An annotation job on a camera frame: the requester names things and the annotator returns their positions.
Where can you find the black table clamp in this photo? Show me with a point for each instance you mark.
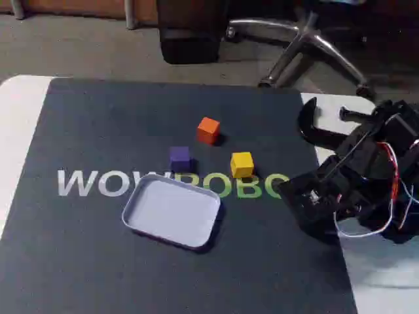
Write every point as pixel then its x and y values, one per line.
pixel 314 134

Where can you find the chrome office chair base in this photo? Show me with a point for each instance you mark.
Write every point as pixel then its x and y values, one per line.
pixel 314 42

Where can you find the white rounded metal tray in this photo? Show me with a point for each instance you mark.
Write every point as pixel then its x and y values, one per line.
pixel 171 211

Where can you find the dark mat with logo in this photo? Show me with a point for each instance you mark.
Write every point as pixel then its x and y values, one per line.
pixel 131 268

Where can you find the black camera box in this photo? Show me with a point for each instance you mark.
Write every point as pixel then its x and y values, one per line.
pixel 301 202

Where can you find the yellow cube block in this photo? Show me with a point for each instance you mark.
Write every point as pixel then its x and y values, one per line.
pixel 241 164

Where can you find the grey metal leg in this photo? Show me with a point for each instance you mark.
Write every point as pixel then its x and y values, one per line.
pixel 18 8
pixel 130 13

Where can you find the brown wooden panel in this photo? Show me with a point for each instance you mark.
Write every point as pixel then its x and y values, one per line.
pixel 75 6

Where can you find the orange cube block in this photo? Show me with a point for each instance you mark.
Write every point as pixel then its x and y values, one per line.
pixel 208 130

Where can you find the dark bag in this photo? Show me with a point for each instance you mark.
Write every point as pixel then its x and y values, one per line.
pixel 190 32

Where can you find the purple cube block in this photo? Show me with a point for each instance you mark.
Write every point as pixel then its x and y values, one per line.
pixel 179 158

